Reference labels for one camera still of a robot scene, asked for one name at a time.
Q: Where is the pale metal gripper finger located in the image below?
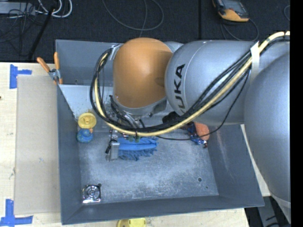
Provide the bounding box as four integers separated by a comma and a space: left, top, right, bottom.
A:
105, 142, 120, 162
109, 129, 119, 143

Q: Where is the blue fluffy cloth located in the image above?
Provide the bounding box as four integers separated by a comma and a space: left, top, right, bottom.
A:
117, 136, 159, 162

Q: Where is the blue rubber duck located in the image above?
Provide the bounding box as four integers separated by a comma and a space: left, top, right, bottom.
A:
76, 127, 94, 144

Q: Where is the yellow round toy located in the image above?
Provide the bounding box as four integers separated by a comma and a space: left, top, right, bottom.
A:
78, 112, 98, 130

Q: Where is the grey metal bin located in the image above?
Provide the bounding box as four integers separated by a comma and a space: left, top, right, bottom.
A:
54, 39, 266, 226

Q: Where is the blue toy figure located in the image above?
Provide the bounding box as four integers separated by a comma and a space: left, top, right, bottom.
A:
186, 122, 207, 148

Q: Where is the orange soft toy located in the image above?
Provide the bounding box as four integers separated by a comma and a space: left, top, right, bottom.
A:
194, 122, 211, 141

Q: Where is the pale wood flat board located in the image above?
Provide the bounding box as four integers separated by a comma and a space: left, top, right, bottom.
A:
14, 74, 62, 216

